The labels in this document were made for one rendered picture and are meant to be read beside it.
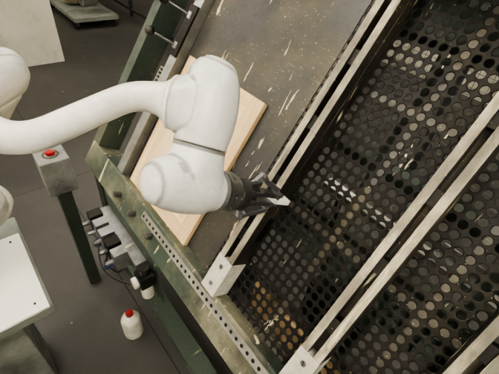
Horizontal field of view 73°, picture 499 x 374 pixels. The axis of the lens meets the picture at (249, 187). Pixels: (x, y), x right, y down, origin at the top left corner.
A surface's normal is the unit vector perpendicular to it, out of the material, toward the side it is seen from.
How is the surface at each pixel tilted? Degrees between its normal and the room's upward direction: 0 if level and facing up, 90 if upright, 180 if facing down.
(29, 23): 90
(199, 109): 54
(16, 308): 1
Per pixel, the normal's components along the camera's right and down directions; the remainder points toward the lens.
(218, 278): -0.60, -0.11
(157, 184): -0.40, 0.02
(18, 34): 0.64, 0.55
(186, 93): -0.18, -0.07
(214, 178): 0.80, 0.16
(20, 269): 0.10, -0.74
